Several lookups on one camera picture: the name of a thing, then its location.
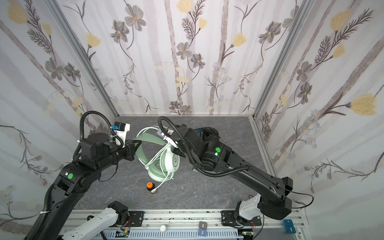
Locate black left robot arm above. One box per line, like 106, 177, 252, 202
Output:
25, 111, 140, 240

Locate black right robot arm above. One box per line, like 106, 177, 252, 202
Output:
158, 116, 294, 221

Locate mint green wired headphones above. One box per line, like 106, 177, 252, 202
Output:
135, 126, 180, 191

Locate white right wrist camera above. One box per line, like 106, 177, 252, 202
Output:
157, 129, 178, 148

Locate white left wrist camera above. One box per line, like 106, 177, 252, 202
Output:
112, 122, 131, 148

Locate black wired headphones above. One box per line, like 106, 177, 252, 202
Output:
194, 127, 220, 142

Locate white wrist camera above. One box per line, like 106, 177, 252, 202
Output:
157, 129, 178, 148
112, 122, 131, 148

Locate orange cap brown bottle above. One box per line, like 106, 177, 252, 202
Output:
146, 182, 157, 194

